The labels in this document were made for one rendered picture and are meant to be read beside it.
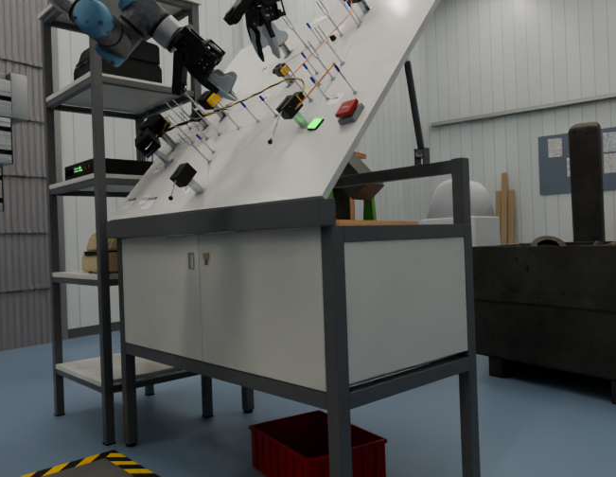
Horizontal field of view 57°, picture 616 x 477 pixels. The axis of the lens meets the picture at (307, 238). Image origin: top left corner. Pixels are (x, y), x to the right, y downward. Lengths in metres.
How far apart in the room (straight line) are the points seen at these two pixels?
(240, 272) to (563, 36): 9.25
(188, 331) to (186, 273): 0.19
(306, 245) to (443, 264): 0.46
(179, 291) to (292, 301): 0.57
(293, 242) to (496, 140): 9.14
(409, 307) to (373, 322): 0.15
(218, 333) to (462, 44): 9.70
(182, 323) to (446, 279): 0.85
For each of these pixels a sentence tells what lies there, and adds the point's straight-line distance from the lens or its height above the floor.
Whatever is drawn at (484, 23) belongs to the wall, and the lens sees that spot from 11.00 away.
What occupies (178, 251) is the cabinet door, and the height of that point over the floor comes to 0.75.
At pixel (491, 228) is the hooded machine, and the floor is 0.81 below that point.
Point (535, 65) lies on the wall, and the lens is 10.50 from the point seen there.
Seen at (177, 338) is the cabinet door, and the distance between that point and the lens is 1.96.
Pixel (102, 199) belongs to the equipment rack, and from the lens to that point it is 2.37.
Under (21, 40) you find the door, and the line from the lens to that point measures 5.33.
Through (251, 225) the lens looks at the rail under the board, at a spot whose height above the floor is 0.81.
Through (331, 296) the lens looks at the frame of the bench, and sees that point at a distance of 1.35.
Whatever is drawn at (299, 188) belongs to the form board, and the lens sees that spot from 1.41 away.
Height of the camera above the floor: 0.77
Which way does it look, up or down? level
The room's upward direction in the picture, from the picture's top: 2 degrees counter-clockwise
